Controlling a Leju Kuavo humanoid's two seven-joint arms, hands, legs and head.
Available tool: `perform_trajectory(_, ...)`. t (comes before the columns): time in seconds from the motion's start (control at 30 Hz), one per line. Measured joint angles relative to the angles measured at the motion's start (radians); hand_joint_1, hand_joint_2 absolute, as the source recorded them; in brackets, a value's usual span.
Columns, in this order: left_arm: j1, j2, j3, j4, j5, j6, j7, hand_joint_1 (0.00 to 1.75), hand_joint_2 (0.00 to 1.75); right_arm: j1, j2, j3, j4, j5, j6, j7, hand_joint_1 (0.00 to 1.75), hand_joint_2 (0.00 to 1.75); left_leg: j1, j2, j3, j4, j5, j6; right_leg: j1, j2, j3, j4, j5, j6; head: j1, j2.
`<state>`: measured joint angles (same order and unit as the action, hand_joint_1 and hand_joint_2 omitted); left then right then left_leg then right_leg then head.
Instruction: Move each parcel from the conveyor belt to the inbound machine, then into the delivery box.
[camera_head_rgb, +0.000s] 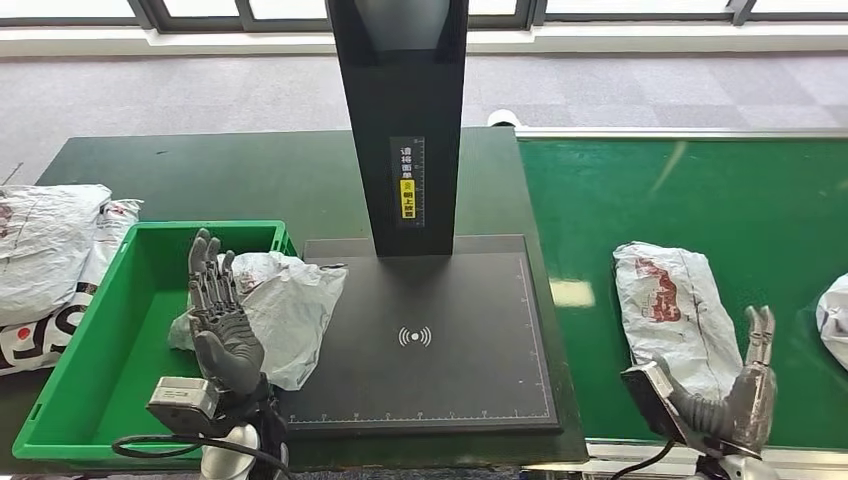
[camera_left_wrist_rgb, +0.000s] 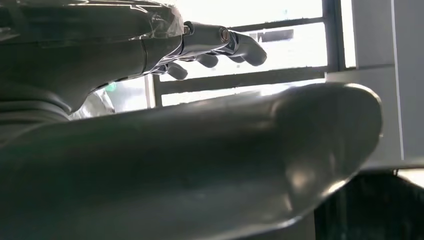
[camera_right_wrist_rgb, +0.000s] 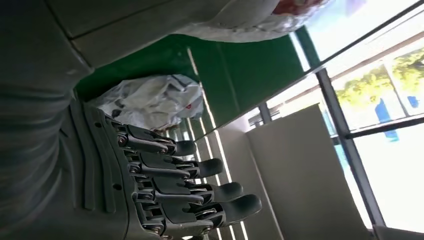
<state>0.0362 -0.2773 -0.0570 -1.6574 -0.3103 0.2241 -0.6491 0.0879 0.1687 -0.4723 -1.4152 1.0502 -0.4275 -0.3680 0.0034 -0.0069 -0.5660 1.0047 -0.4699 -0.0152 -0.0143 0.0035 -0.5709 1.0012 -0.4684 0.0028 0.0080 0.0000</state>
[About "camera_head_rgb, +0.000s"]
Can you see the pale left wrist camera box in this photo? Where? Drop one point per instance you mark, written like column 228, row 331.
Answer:
column 182, row 397

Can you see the grey parcel with faint red print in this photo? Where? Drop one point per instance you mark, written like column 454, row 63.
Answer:
column 291, row 311

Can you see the white parcel with red dots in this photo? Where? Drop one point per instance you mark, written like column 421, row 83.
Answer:
column 836, row 318

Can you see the grey parcel with bold red print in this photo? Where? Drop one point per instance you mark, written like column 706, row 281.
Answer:
column 662, row 318

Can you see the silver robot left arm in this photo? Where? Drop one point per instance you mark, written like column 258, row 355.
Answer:
column 228, row 457

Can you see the large grey crumpled parcel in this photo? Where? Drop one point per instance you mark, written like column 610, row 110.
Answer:
column 46, row 252

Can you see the white window sill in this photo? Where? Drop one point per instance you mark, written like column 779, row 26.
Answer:
column 596, row 40

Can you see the dark window frame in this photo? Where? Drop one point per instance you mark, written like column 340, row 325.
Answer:
column 199, row 24

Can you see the silver conveyor side rail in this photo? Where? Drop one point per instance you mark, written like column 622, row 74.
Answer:
column 662, row 133
column 636, row 457

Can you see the green plastic crate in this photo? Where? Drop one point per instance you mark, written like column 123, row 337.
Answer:
column 126, row 378

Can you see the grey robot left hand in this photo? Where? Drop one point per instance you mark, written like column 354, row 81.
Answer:
column 228, row 351

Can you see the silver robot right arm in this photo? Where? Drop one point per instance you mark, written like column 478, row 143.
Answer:
column 748, row 472

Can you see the white conveyor roller end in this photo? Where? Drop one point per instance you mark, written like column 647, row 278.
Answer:
column 503, row 118

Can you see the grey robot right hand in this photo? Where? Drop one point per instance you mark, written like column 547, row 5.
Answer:
column 752, row 404

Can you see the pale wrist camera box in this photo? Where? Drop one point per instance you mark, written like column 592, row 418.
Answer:
column 652, row 397
column 182, row 397

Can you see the black inbound scanner machine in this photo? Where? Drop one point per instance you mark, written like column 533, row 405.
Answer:
column 430, row 384

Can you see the white parcel with black letters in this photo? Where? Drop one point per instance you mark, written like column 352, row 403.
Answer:
column 40, row 338

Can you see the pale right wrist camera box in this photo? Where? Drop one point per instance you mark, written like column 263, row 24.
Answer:
column 652, row 397

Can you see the green conveyor belt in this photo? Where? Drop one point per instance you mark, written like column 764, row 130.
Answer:
column 629, row 199

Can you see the yellow black ruler label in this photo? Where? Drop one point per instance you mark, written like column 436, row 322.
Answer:
column 407, row 199

